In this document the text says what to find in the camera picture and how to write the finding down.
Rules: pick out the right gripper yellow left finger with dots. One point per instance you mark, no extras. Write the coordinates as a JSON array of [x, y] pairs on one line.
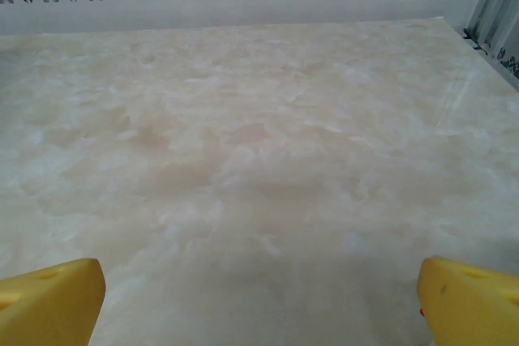
[[48, 305]]

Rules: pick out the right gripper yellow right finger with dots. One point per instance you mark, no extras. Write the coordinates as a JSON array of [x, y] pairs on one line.
[[470, 309]]

